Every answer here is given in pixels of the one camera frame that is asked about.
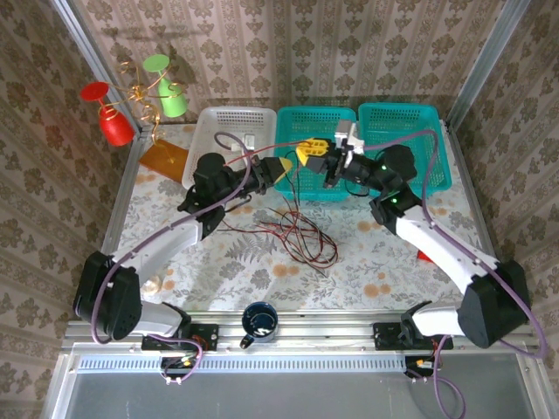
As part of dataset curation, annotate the teal plastic basket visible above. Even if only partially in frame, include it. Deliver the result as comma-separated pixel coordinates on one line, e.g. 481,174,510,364
273,106,357,203
357,102,453,193

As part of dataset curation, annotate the white plastic basket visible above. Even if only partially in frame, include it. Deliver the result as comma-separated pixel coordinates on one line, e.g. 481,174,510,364
181,106,279,193

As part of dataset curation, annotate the green goblet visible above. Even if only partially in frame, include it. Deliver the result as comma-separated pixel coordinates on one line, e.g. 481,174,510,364
142,54,189,118

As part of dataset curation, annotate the floral table mat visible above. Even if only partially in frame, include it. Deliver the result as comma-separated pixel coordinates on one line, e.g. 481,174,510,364
102,123,503,313

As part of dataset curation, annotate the red goblet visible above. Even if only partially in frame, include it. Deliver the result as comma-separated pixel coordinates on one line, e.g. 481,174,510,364
79,81,135,148

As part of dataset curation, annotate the dark blue mug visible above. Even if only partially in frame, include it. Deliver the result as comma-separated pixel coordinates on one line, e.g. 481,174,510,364
238,300,280,350

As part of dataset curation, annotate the grey metal panel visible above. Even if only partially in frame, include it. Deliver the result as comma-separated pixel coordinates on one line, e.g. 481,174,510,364
43,351,547,419

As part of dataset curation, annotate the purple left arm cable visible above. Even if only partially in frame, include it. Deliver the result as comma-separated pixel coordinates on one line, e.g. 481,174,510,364
90,132,255,386

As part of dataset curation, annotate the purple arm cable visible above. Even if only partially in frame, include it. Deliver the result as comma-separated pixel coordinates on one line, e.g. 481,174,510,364
362,129,549,419
90,132,255,386

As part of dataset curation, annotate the gold wire glass stand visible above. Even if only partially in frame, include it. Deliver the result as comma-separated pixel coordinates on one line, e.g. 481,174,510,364
115,60,190,182

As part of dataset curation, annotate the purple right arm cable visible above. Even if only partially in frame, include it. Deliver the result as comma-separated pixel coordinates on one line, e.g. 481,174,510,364
362,129,549,419

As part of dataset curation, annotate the aluminium side rail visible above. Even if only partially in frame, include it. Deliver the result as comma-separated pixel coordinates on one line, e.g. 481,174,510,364
100,128,148,257
445,120,499,258

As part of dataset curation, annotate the aluminium frame post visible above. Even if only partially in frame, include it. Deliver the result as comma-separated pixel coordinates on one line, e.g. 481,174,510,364
48,0,148,134
447,0,532,127

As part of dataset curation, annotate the aluminium front rail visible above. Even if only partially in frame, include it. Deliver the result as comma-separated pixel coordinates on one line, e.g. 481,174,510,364
60,307,538,353

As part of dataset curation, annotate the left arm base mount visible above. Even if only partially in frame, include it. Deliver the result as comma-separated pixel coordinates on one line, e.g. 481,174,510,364
141,325,219,353

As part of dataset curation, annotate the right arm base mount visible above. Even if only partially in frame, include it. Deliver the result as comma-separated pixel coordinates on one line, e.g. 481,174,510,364
373,321,453,353

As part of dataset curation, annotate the white slotted cable duct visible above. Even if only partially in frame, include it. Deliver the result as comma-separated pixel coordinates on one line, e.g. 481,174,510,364
76,354,410,373

